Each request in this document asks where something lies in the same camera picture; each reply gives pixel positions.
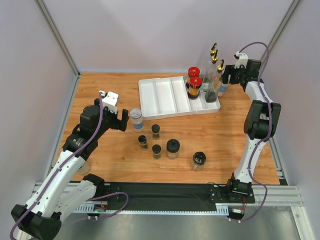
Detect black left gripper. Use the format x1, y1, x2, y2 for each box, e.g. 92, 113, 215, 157
94, 98, 129, 139

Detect tall jar white beads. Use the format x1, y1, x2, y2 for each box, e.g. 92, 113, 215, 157
130, 108, 144, 133

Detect white-contents jar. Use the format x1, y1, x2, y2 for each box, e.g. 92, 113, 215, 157
216, 77, 229, 97

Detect tall bottle dark contents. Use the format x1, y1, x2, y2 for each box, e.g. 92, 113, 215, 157
199, 42, 219, 91

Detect clear oil bottle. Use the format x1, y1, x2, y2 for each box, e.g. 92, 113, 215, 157
201, 49, 219, 92

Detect oil bottle with dark sauce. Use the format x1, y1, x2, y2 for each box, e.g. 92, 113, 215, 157
204, 59, 225, 103

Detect red-lid sauce jar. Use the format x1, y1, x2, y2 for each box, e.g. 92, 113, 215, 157
187, 76, 203, 100
185, 66, 200, 89

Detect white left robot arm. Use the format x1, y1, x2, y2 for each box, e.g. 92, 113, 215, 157
9, 96, 129, 240

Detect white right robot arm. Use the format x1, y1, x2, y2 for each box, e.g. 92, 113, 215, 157
222, 57, 282, 203

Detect small black-cap spice bottle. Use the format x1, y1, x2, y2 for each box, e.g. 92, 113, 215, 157
138, 135, 148, 150

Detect small spice bottle upper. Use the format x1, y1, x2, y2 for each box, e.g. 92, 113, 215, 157
151, 124, 160, 140

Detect small spice bottle lower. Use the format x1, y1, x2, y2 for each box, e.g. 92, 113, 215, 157
152, 144, 162, 159

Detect white divided tray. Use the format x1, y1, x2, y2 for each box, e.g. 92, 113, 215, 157
138, 76, 221, 121

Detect black-knob lid glass jar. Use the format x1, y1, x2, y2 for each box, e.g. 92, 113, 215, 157
166, 139, 180, 160

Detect black-lid jar near left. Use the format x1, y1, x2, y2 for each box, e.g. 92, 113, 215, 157
77, 161, 90, 176

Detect black base cloth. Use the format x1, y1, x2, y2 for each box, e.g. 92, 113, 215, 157
102, 181, 218, 213

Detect black-lid glass jar right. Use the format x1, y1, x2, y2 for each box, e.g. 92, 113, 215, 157
190, 151, 207, 171

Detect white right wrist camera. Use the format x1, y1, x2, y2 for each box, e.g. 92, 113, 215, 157
234, 51, 249, 69

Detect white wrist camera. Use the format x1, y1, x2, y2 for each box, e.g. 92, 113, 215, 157
234, 51, 249, 69
99, 90, 120, 114

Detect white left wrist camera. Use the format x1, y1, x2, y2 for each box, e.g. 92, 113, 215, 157
99, 90, 120, 114

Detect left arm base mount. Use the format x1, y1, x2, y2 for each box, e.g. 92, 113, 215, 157
86, 183, 126, 216

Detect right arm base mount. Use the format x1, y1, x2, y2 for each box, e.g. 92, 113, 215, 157
208, 179, 256, 204

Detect aluminium frame rail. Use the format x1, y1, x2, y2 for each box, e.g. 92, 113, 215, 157
29, 181, 305, 216

